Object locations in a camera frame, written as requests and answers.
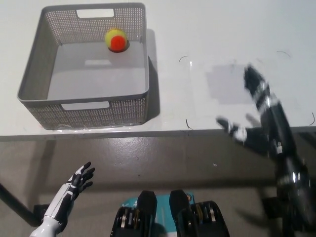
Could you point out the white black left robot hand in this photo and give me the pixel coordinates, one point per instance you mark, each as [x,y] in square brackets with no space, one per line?
[64,195]

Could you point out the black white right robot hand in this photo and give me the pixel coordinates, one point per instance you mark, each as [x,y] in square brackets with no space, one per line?
[274,118]

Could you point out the yellow and orange tennis ball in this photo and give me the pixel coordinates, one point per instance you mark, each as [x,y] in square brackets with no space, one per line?
[116,39]

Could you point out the grey perforated plastic basket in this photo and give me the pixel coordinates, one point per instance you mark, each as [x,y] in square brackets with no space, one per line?
[98,74]

